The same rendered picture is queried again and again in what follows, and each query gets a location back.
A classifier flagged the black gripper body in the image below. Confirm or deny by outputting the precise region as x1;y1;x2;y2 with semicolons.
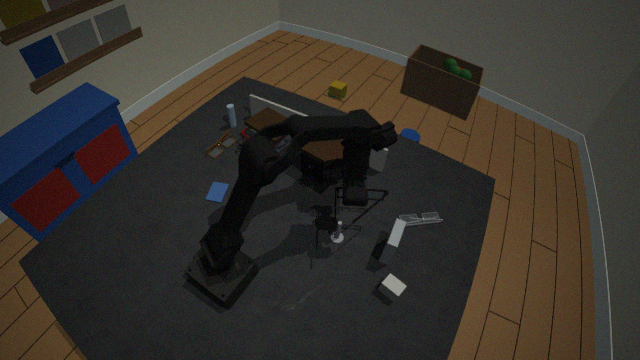
343;148;369;207

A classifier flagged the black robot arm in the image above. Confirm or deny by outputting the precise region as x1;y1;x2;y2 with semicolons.
199;109;397;278

